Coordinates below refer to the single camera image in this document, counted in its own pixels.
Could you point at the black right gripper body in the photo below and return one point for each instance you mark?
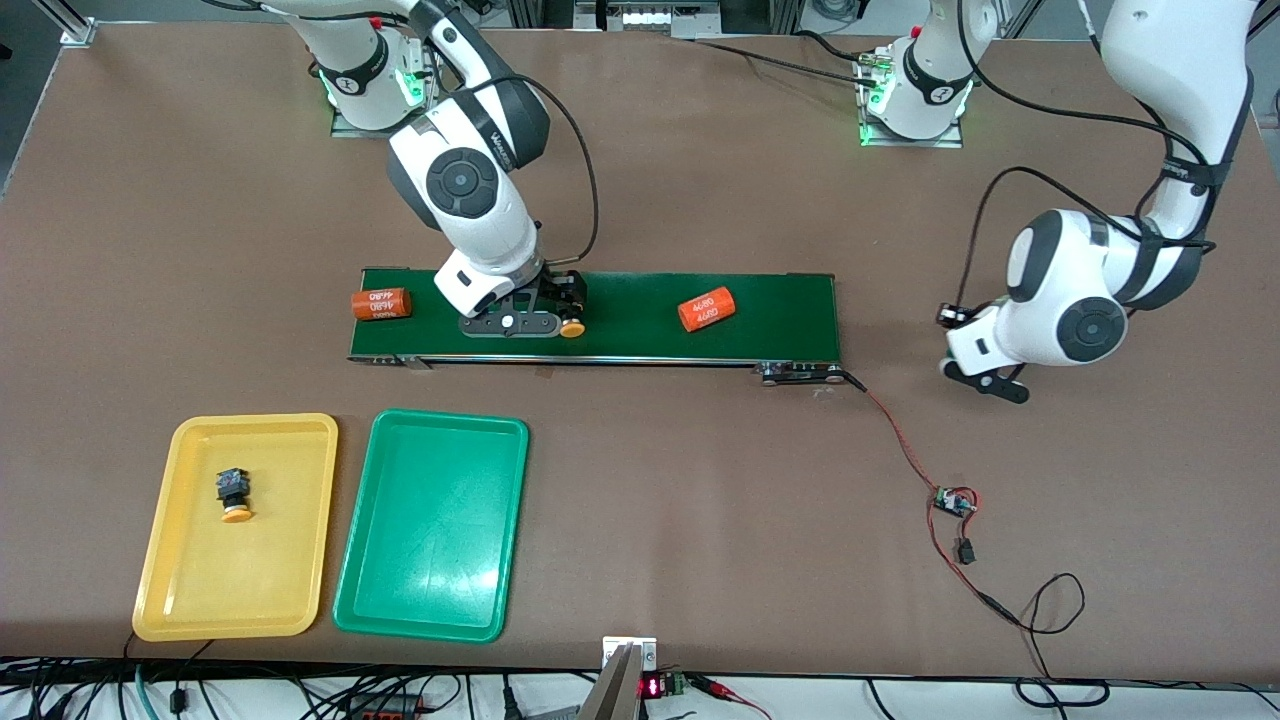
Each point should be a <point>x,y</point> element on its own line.
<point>556,289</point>

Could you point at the yellow push button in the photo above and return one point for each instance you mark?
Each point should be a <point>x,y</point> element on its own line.
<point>233,485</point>
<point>572,329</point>

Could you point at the orange cylinder with print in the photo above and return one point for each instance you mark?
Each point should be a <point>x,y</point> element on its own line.
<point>380,303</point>
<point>706,309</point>

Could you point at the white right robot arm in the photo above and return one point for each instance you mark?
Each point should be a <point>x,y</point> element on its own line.
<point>460,180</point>

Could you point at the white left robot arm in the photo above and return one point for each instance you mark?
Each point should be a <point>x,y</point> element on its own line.
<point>1080,310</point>

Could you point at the green conveyor belt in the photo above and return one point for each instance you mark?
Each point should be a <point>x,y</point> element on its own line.
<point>780,310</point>

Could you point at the small green circuit board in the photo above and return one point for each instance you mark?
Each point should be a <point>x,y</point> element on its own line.
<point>950,500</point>

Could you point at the green plastic tray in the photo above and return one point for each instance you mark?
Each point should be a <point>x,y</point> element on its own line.
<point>430,530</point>

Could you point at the display module with red digits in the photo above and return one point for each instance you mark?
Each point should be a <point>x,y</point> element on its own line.
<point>652,687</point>

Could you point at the red clip lead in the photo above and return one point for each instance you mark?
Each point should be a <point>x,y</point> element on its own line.
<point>715,687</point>

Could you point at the yellow plastic tray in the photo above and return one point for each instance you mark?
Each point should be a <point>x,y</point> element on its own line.
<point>230,590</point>

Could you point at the black power strip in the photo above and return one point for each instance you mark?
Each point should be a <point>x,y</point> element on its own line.
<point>385,710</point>

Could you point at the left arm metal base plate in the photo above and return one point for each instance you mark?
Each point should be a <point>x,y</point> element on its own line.
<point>915,142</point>

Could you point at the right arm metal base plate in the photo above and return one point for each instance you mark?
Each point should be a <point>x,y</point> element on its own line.
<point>350,131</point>

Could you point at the aluminium frame with light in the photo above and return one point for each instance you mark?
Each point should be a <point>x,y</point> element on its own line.
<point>640,18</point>

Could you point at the grey metal camera mount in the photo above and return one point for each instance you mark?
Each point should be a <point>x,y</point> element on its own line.
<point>615,690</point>

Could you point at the aluminium profile post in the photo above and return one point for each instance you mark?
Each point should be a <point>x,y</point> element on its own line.
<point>78,33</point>

